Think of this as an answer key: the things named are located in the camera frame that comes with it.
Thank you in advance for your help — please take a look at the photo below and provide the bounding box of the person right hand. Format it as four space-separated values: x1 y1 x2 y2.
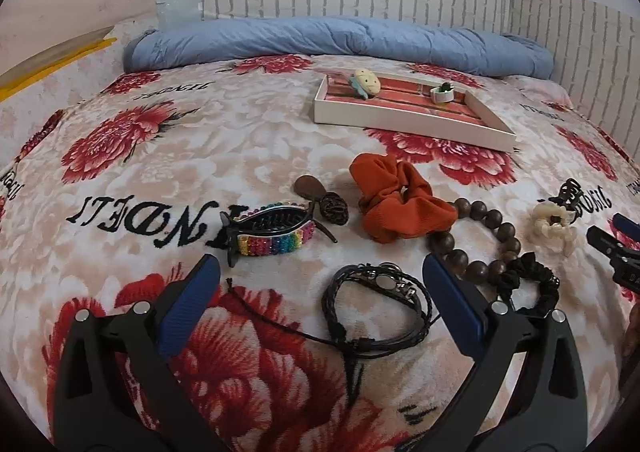
622 303 640 358

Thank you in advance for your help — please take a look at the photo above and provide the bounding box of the brown rose hair clip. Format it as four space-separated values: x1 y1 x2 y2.
293 175 349 226

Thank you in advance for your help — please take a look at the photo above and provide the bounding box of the black lace scrunchie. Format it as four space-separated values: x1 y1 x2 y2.
495 252 560 318

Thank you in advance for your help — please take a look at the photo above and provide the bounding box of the white strap wristwatch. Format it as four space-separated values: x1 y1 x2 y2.
430 82 454 105

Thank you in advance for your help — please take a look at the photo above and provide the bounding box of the black braided leather bracelet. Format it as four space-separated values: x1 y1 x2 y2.
224 260 442 408

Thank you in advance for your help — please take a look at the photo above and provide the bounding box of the yellow strip at bedside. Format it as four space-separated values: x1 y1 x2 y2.
1 26 116 100

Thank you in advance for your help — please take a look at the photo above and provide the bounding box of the brown wooden bead bracelet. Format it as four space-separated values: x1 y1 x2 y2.
427 196 523 287

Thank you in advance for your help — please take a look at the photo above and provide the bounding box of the cream flower claw clip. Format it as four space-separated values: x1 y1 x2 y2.
532 201 577 256

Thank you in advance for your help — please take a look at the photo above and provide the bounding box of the blue rolled quilt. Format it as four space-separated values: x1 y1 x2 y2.
122 17 554 80

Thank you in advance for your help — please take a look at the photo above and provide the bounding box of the rainbow rhinestone hair clip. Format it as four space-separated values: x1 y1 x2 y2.
207 202 337 268

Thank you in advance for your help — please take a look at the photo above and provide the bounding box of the floral red bed blanket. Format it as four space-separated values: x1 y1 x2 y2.
0 17 640 452

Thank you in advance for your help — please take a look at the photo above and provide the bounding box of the brick pattern jewelry tray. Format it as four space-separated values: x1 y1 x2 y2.
311 70 516 152

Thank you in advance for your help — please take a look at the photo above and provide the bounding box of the cream pineapple plush clip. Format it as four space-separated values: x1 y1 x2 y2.
348 69 381 99

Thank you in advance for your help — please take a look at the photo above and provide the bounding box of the orange fabric scrunchie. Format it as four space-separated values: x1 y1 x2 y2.
349 153 458 244

